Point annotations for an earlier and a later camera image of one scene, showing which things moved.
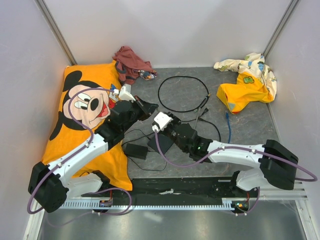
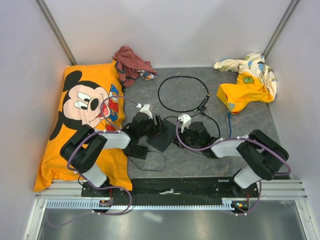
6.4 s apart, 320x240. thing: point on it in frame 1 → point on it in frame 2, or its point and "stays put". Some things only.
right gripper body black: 171,130 → 187,139
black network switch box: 165,142 stays put
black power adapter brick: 136,151 stays put
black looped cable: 195,110 stays put
